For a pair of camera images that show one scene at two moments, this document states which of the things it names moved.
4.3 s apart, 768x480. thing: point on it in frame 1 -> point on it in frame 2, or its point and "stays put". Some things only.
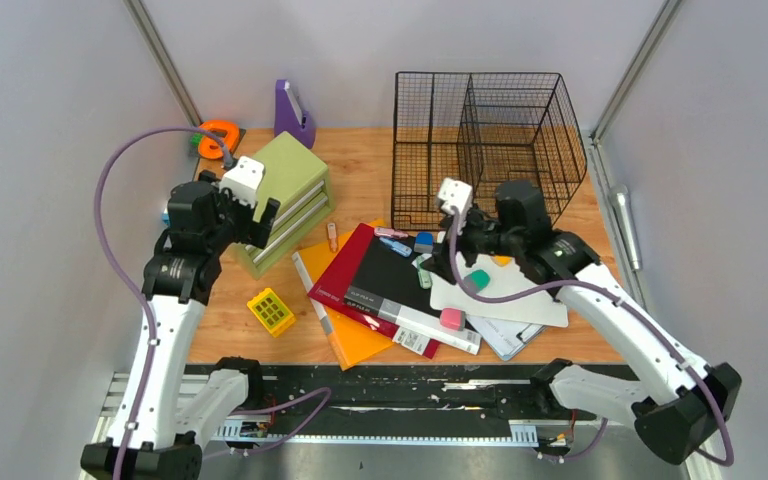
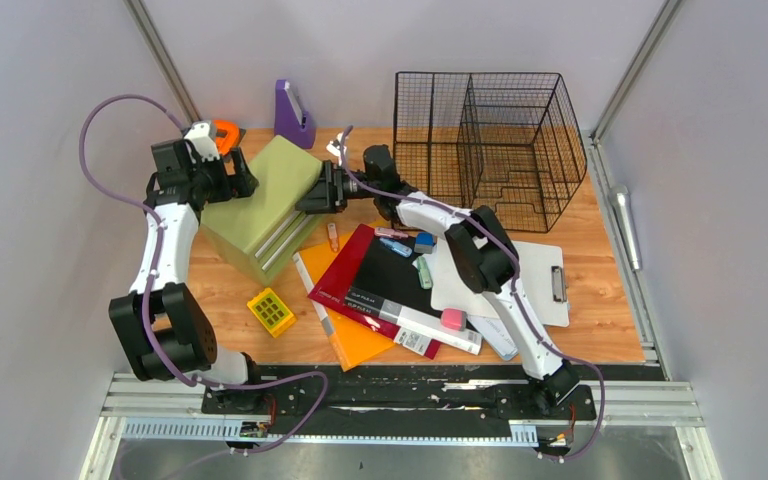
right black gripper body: [478, 237] -> [355, 189]
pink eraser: [452, 319] stays put
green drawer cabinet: [302, 184] stays put
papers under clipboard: [506, 338] stays put
